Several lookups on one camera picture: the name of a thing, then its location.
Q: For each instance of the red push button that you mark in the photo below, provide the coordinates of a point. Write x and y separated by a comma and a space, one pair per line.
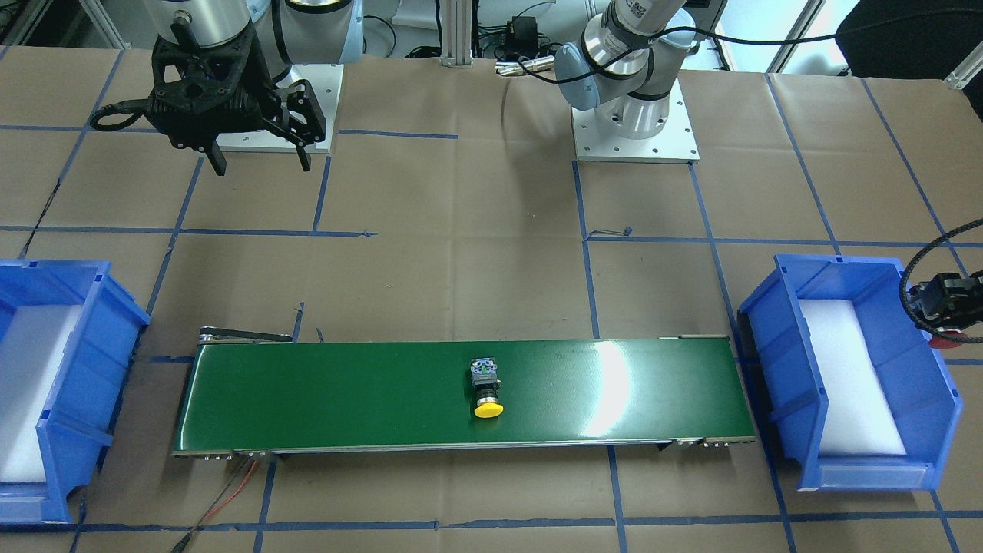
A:
947, 341

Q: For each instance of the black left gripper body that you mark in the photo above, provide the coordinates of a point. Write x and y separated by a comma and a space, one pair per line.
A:
946, 299

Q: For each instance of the green conveyor belt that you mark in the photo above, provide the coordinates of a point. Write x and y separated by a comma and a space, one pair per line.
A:
324, 398

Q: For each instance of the blue bin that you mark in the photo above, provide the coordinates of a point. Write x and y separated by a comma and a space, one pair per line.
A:
920, 391
77, 423

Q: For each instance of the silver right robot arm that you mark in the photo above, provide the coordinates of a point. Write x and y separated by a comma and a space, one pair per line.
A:
291, 33

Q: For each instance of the yellow push button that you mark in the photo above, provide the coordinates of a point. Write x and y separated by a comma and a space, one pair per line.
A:
485, 382

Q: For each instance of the aluminium frame post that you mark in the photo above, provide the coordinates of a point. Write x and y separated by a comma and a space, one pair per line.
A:
457, 22

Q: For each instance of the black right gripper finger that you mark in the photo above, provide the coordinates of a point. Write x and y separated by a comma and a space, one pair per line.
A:
299, 119
213, 153

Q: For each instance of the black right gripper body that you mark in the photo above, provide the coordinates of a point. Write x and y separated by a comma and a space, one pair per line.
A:
265, 79

